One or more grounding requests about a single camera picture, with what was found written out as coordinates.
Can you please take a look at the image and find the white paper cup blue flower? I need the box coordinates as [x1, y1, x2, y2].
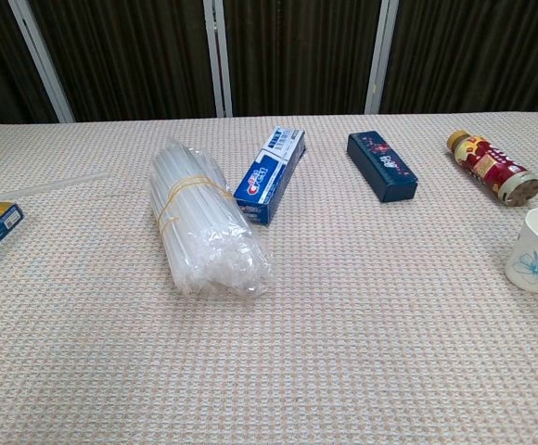
[504, 207, 538, 294]

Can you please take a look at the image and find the dark blue rectangular box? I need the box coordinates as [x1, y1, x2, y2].
[346, 131, 420, 204]

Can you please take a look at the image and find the white partition frame post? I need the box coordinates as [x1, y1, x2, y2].
[365, 0, 401, 116]
[7, 0, 76, 124]
[202, 0, 236, 118]

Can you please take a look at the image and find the beige woven tablecloth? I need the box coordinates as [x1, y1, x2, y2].
[0, 110, 538, 445]

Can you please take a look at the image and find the single clear straw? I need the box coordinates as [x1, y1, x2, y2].
[2, 172, 108, 201]

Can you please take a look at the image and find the yellow rubber band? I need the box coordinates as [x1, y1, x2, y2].
[157, 173, 230, 230]

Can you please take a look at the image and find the bagged bundle of clear straws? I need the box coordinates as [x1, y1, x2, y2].
[147, 142, 273, 298]

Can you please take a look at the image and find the blue white toothpaste box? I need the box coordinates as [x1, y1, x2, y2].
[233, 125, 308, 227]

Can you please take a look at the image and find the red label drink bottle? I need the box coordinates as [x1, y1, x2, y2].
[446, 129, 538, 208]

